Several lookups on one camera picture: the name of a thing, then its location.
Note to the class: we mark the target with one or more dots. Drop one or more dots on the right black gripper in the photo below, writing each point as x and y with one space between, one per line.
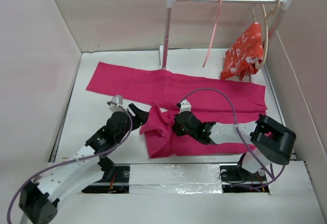
176 127

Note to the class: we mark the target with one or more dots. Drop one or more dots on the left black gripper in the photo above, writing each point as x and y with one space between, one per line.
139 117

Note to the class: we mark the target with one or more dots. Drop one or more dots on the magenta pink trousers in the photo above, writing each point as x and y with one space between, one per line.
211 100

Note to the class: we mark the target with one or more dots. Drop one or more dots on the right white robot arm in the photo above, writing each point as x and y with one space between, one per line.
267 141

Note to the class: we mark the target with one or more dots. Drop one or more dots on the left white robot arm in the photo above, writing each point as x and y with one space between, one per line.
41 200

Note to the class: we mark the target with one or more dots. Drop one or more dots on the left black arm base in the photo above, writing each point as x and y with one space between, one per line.
113 181

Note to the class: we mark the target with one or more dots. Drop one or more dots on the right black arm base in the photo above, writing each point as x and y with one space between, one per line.
235 179

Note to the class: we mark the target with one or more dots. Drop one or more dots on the pink plastic hanger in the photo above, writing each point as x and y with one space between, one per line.
213 34

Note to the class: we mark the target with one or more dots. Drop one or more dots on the beige wooden hanger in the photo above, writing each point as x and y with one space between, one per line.
272 11

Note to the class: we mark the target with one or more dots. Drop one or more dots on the orange floral garment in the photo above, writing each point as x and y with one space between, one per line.
241 57

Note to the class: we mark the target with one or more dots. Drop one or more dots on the white clothes rack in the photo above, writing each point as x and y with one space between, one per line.
272 22

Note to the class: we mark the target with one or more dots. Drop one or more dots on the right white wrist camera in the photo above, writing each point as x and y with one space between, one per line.
184 106

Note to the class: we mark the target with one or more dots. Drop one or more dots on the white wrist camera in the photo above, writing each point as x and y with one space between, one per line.
116 102
184 106

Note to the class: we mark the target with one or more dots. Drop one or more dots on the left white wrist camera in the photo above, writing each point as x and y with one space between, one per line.
116 102

